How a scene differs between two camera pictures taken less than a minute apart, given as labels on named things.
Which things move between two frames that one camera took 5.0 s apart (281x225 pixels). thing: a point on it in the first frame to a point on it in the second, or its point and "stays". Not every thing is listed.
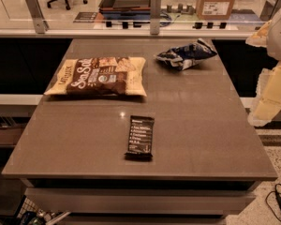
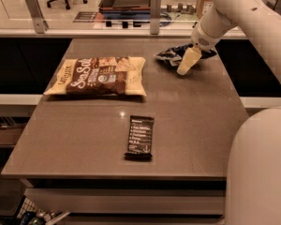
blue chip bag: (186, 55) stays
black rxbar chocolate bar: (140, 142) stays
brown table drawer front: (163, 201) stays
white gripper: (279, 37) to (201, 40)
